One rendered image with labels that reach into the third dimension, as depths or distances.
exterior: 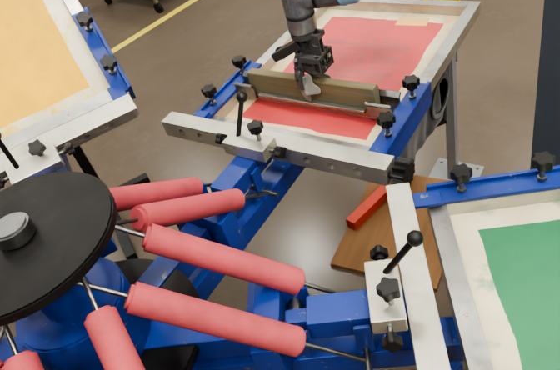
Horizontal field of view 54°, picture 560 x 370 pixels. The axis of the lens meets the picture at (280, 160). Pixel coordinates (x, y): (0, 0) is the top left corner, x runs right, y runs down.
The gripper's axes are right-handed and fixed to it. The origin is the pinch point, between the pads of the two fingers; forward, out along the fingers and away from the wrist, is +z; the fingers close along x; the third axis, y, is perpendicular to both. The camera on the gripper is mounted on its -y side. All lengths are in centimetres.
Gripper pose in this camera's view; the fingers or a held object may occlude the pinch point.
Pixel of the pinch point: (311, 92)
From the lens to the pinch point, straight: 156.1
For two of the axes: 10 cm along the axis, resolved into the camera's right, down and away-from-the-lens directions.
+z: 2.2, 7.4, 6.3
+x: 5.1, -6.4, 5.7
